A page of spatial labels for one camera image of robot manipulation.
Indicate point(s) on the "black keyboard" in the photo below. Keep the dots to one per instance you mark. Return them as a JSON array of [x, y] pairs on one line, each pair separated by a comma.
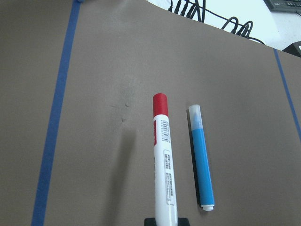
[[290, 6]]

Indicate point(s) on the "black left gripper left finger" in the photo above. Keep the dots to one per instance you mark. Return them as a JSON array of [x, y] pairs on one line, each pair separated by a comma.
[[150, 222]]

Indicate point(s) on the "red capped white marker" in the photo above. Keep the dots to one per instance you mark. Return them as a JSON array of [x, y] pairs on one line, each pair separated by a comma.
[[166, 213]]

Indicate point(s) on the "brown paper table mat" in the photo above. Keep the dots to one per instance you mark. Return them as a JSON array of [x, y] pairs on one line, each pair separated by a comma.
[[123, 53]]

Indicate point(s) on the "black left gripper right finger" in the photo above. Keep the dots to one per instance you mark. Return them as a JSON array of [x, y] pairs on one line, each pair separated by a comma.
[[183, 222]]

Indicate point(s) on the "blue highlighter pen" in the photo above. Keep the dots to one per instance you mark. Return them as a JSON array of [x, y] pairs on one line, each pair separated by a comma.
[[201, 159]]

